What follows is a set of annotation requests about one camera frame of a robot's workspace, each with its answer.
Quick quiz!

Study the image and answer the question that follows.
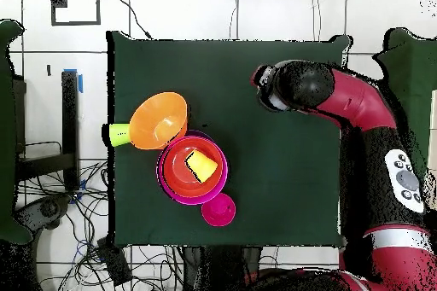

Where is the large orange bowl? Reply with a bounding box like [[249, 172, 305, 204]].
[[128, 91, 189, 151]]

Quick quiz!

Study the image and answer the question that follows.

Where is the black cable with plug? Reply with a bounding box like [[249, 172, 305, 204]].
[[114, 0, 153, 40]]

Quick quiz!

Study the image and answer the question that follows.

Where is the dark green tablecloth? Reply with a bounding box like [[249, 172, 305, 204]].
[[106, 30, 353, 248]]

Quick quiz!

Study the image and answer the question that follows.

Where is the yellow cup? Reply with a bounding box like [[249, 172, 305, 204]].
[[184, 149, 219, 183]]

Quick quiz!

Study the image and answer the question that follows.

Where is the black chair base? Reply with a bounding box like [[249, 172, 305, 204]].
[[15, 193, 73, 237]]

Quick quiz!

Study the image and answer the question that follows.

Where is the red-orange bowl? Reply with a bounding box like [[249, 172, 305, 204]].
[[162, 136, 223, 198]]

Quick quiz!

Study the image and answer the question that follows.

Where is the large pink bowl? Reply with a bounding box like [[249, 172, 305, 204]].
[[156, 131, 229, 206]]

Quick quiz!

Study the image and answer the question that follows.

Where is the black floor box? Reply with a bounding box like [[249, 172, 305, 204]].
[[96, 236, 133, 287]]

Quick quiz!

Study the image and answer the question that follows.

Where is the green cloth side table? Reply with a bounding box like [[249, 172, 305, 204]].
[[0, 19, 32, 246], [373, 27, 437, 176]]

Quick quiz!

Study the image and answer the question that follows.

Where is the small red-pink bowl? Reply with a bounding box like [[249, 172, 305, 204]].
[[201, 192, 237, 228]]

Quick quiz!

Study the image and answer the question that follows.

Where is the blue tape strip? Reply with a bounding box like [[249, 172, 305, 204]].
[[63, 67, 84, 94]]

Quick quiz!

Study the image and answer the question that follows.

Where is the tangle of cables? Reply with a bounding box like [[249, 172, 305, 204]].
[[15, 140, 185, 291]]

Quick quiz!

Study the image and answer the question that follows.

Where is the black metal frame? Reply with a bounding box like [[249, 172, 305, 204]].
[[13, 68, 81, 193]]

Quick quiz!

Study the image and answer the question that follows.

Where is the lime green cup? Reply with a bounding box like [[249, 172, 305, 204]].
[[108, 122, 131, 148]]

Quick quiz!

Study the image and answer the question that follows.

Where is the thin grey cable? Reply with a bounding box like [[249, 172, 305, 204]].
[[311, 0, 322, 42]]

